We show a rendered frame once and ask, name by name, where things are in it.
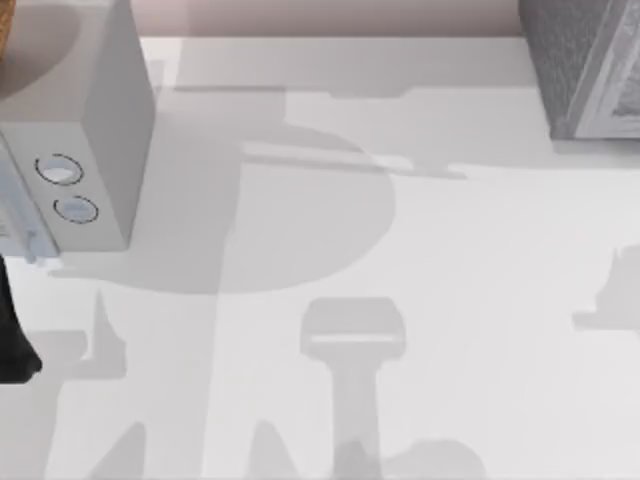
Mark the microwave knob with white centre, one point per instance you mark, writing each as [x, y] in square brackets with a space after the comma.
[59, 170]

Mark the microwave knob with blue centre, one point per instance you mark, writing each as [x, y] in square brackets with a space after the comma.
[76, 209]

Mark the wooden cupboard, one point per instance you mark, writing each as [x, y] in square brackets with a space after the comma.
[6, 30]

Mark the grey cabinet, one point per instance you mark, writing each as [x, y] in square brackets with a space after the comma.
[570, 65]

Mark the pale microwave oven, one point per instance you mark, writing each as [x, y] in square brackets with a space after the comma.
[112, 125]

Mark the pale blue microwave door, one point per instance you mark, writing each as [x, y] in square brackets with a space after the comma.
[17, 210]

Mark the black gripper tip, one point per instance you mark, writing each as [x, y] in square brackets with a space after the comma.
[15, 345]

